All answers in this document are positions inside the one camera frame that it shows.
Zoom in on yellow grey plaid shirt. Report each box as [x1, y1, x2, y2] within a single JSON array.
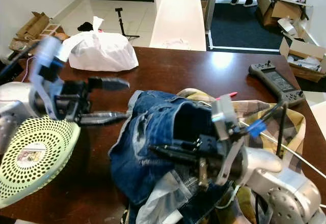
[[176, 88, 307, 224]]

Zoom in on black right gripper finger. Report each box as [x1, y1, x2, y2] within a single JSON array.
[[149, 144, 203, 155], [155, 151, 205, 161]]

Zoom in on blue denim shorts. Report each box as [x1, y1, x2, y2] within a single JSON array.
[[110, 89, 240, 224]]

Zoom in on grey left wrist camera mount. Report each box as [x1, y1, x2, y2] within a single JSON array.
[[29, 36, 69, 120]]

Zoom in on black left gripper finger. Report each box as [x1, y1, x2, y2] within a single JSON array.
[[79, 111, 130, 128], [89, 76, 130, 92]]

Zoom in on red pen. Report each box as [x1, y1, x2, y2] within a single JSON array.
[[215, 92, 239, 101]]

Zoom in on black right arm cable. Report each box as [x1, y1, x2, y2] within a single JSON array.
[[247, 99, 290, 158]]

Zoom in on white plastic shell chair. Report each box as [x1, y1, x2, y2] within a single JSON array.
[[149, 0, 207, 51]]

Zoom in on grey handheld controller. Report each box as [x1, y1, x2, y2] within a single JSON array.
[[249, 61, 306, 107]]

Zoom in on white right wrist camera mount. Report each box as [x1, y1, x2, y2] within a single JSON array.
[[211, 94, 248, 186]]

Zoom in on white plastic bag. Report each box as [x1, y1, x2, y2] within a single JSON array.
[[66, 16, 139, 72]]

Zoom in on open cardboard box white flaps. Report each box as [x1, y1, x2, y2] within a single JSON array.
[[279, 37, 326, 83]]

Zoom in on flattened brown cardboard box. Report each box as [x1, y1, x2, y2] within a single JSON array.
[[15, 11, 54, 42]]

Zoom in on green perforated plastic basket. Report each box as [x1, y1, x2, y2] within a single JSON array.
[[0, 115, 82, 208]]

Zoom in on black tripod stand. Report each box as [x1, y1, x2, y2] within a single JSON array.
[[115, 8, 141, 39]]

